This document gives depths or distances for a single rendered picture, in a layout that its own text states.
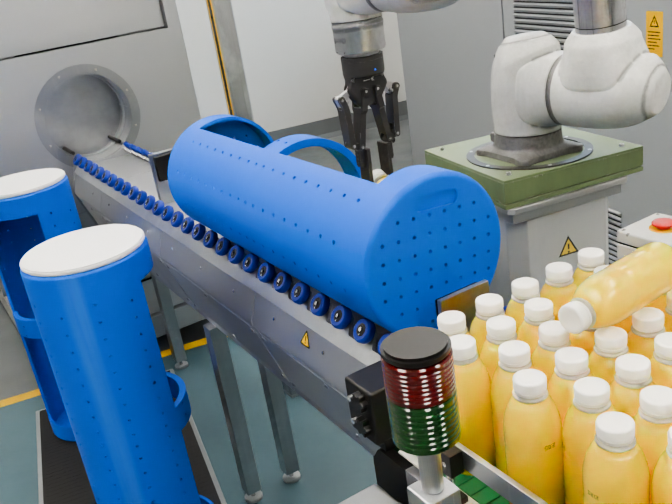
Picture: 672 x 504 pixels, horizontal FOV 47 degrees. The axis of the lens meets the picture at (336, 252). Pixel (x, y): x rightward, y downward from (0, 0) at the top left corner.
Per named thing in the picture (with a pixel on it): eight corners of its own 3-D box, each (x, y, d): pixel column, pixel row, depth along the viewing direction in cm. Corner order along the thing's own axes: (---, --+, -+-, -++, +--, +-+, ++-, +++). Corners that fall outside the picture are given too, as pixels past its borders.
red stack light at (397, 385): (426, 362, 73) (422, 326, 72) (471, 389, 68) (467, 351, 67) (371, 389, 71) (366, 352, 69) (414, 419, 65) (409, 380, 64)
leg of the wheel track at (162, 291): (185, 361, 334) (151, 227, 310) (190, 366, 329) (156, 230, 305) (173, 366, 331) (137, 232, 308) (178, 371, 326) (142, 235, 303)
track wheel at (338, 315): (343, 303, 142) (335, 300, 140) (356, 310, 138) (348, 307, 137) (333, 325, 142) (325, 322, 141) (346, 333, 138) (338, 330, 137)
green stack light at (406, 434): (431, 406, 75) (426, 363, 73) (475, 435, 70) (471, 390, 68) (378, 434, 72) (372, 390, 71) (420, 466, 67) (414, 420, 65)
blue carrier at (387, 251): (275, 211, 208) (264, 106, 198) (503, 313, 137) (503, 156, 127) (175, 235, 194) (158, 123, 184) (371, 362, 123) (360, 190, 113)
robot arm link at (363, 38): (321, 24, 135) (326, 58, 137) (349, 24, 127) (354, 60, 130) (363, 15, 139) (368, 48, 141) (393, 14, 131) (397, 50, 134)
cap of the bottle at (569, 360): (587, 376, 91) (587, 363, 90) (553, 374, 93) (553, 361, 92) (589, 359, 94) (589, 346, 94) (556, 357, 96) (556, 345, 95)
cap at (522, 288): (506, 293, 114) (505, 282, 113) (526, 285, 115) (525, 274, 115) (524, 302, 111) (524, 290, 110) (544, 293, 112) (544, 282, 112)
